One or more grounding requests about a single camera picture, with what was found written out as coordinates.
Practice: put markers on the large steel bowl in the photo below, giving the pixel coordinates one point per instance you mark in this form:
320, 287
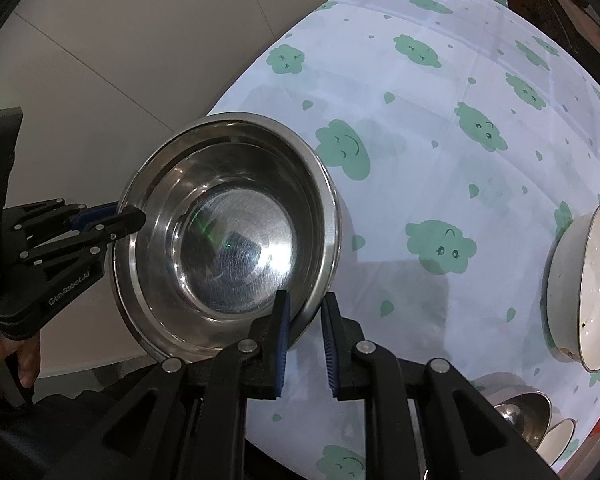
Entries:
326, 222

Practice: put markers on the large white enamel bowl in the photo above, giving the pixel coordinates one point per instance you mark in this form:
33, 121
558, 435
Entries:
573, 292

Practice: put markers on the small white enamel bowl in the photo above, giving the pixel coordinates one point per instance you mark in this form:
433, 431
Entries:
556, 440

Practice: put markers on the small steel bowl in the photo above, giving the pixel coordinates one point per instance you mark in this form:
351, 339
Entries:
525, 408

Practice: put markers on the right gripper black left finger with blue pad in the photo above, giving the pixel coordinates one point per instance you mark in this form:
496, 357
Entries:
187, 420

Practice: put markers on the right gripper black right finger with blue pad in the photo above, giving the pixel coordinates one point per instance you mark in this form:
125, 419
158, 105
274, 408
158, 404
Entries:
421, 420

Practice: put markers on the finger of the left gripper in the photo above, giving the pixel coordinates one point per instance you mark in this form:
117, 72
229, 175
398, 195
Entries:
98, 235
86, 215

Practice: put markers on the green cloud patterned tablecloth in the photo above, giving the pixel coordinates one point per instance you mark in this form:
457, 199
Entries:
462, 140

